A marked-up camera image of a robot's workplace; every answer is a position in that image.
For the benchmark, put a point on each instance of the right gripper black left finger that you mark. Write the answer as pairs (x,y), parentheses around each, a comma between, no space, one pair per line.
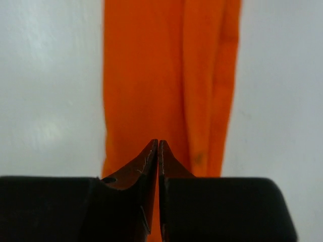
(118,207)

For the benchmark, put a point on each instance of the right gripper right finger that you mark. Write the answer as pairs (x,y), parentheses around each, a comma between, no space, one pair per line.
(219,209)

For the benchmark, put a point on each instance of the orange t-shirt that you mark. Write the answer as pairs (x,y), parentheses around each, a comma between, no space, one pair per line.
(169,74)

